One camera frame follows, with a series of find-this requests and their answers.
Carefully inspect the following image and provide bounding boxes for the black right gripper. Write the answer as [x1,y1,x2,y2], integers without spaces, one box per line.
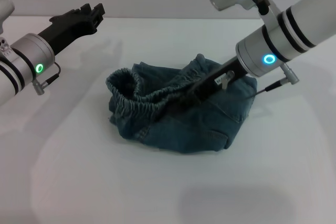
[164,57,249,116]

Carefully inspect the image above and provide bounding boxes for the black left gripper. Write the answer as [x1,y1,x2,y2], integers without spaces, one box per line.
[38,3,106,57]

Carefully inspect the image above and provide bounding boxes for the blue denim shorts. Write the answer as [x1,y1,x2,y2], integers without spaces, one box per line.
[106,53,258,154]

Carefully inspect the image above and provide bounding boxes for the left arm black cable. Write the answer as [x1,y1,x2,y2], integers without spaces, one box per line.
[31,62,61,95]

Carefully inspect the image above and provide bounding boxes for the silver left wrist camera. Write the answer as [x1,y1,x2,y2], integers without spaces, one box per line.
[0,0,15,23]

